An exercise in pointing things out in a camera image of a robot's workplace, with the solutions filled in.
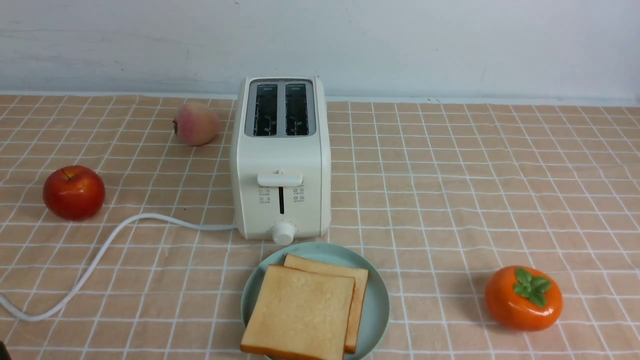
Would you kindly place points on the toast slice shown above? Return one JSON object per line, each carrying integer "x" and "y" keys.
{"x": 299, "y": 315}
{"x": 360, "y": 276}

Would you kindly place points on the light green plate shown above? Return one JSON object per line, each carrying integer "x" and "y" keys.
{"x": 376, "y": 301}

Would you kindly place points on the white two-slot toaster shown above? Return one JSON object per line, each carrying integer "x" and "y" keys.
{"x": 280, "y": 159}

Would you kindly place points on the pink peach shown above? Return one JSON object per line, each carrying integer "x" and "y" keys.
{"x": 195, "y": 124}

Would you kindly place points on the orange persimmon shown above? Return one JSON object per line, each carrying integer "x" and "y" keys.
{"x": 523, "y": 299}

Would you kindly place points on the red apple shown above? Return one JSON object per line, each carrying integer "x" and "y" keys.
{"x": 74, "y": 193}

